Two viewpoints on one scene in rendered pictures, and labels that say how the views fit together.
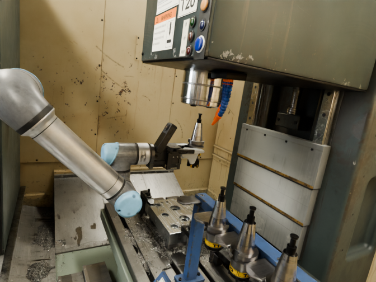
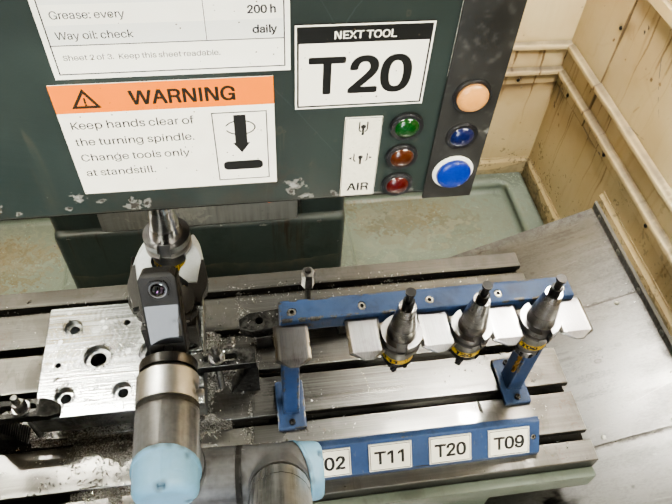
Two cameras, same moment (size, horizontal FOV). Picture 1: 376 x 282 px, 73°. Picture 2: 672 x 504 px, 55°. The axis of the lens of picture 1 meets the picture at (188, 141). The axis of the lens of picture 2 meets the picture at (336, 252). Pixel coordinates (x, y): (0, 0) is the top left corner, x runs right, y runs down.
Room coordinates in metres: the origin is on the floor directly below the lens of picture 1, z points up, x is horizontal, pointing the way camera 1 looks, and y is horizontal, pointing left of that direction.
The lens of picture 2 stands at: (0.55, 0.42, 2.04)
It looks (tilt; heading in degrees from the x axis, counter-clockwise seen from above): 51 degrees down; 289
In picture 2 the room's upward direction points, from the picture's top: 4 degrees clockwise
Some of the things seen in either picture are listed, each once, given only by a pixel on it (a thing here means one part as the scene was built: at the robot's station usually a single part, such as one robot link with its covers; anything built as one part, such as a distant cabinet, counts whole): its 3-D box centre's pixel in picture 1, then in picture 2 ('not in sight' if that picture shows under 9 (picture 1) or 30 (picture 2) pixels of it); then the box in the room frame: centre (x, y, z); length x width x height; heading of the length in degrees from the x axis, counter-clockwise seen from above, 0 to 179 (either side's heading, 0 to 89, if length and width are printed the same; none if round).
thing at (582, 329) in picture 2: not in sight; (571, 319); (0.37, -0.24, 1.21); 0.07 x 0.05 x 0.01; 120
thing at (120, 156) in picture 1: (119, 155); (167, 452); (0.80, 0.22, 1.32); 0.11 x 0.08 x 0.09; 120
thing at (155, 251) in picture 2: (196, 143); (167, 238); (0.94, -0.03, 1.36); 0.06 x 0.06 x 0.03
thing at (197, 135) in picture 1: (197, 131); (162, 215); (0.94, -0.03, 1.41); 0.04 x 0.04 x 0.07
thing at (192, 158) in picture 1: (193, 156); (195, 269); (0.90, -0.03, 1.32); 0.09 x 0.03 x 0.06; 107
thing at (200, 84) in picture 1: (203, 88); not in sight; (0.95, -0.03, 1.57); 0.16 x 0.16 x 0.12
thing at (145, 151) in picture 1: (142, 154); (170, 389); (0.84, 0.15, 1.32); 0.08 x 0.05 x 0.08; 30
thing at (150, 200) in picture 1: (146, 201); (23, 417); (1.18, 0.16, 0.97); 0.13 x 0.03 x 0.15; 30
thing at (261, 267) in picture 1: (261, 269); (504, 325); (0.47, -0.19, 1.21); 0.07 x 0.05 x 0.01; 120
